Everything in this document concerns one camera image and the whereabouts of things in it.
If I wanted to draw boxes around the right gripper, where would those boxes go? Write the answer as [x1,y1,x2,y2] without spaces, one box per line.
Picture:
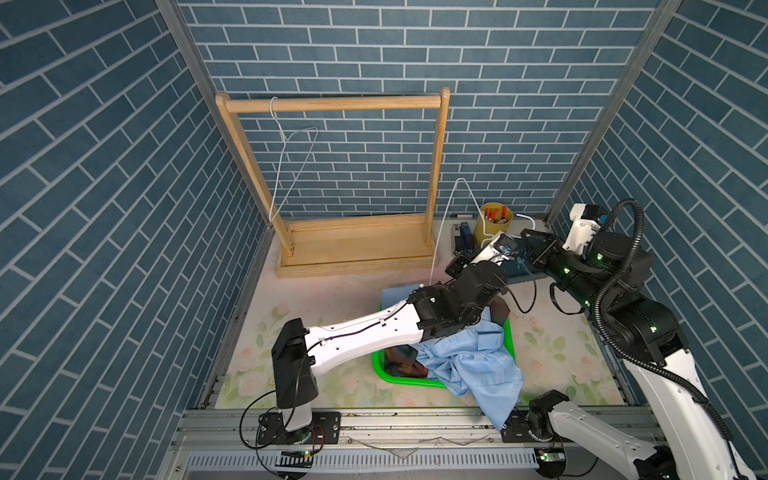
[522,227,603,316]

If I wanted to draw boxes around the white wire hanger blue shirt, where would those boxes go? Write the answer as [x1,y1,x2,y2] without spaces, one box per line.
[427,177,537,286]

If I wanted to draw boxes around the light blue long-sleeve shirt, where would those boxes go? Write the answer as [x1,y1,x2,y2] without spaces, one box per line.
[381,284,525,432]

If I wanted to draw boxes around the plaid long-sleeve shirt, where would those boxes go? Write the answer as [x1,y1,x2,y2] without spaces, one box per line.
[372,298,515,386]

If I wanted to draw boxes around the white wire hanger plaid shirt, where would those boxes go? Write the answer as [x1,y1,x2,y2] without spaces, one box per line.
[268,96,319,222]

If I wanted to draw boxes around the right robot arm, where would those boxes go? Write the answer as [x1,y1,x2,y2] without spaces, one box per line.
[520,198,756,479]

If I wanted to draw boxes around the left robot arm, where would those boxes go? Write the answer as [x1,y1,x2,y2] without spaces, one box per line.
[271,260,508,435]

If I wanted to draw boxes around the red clothespins in bucket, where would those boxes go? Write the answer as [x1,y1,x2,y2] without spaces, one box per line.
[482,206,509,224]

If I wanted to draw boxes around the teal plastic tub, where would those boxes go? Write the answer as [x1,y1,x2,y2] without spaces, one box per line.
[501,257,547,285]

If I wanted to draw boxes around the yellow metal bucket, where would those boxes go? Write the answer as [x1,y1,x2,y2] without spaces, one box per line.
[474,202,514,247]

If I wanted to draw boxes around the blue black stapler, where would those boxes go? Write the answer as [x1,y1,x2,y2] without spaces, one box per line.
[453,222,476,255]

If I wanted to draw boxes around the green plastic basket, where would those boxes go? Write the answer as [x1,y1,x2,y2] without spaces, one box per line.
[371,305,517,389]

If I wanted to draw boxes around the wooden clothes rack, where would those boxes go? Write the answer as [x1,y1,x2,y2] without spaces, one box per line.
[215,88,451,278]

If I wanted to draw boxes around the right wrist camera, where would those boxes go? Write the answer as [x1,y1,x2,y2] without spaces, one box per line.
[563,203,608,255]

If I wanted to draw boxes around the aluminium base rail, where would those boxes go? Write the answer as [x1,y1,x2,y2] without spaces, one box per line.
[158,407,620,479]

